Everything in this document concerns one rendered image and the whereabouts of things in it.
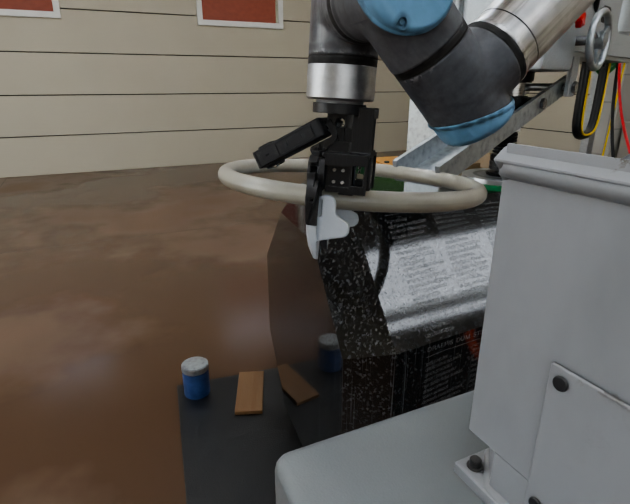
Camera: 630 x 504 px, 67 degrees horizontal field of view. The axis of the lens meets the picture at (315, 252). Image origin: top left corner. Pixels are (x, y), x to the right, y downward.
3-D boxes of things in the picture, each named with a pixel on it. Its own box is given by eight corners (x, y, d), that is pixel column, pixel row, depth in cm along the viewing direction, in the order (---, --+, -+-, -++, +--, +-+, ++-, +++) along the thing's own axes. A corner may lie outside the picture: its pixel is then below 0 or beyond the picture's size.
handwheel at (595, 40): (568, 72, 133) (578, 13, 128) (608, 71, 126) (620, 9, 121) (548, 71, 123) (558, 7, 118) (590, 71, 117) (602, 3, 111)
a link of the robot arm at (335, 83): (298, 62, 58) (319, 68, 67) (297, 103, 60) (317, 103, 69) (370, 64, 56) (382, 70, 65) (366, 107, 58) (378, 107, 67)
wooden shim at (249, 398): (239, 374, 193) (239, 371, 193) (264, 373, 194) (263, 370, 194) (234, 415, 170) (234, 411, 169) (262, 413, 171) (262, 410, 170)
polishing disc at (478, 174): (446, 174, 141) (447, 170, 141) (505, 170, 147) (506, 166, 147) (493, 188, 122) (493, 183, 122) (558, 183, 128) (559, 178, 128)
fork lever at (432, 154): (514, 91, 149) (515, 75, 147) (580, 92, 136) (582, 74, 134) (382, 178, 111) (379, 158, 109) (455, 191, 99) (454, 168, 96)
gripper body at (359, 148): (363, 201, 62) (372, 105, 58) (301, 194, 64) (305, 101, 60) (373, 192, 69) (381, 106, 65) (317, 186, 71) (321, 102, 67)
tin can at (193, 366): (214, 395, 181) (211, 366, 176) (188, 403, 176) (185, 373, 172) (206, 381, 189) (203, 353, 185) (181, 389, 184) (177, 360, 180)
